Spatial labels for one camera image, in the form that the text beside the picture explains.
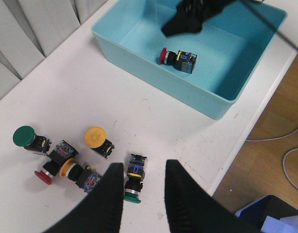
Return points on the lying green push button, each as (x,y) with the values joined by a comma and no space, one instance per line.
(135,174)

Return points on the lying red push button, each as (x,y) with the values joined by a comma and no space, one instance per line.
(59,155)

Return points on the grey pleated curtain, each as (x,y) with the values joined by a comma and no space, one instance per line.
(30,30)

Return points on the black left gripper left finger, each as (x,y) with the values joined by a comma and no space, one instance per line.
(101,210)

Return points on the upright green push button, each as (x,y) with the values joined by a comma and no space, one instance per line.
(26,137)

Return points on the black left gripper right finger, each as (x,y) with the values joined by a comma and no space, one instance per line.
(190,209)

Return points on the yellow push button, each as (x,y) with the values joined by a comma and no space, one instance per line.
(96,139)
(85,178)

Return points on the red push button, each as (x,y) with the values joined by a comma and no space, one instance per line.
(59,155)
(181,61)

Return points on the teal plastic box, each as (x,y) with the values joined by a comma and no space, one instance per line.
(206,70)

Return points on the blue black bin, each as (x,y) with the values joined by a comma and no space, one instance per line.
(270,214)

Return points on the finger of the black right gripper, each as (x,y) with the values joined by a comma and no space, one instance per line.
(191,14)

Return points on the lying yellow push button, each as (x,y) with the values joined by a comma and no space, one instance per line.
(85,178)

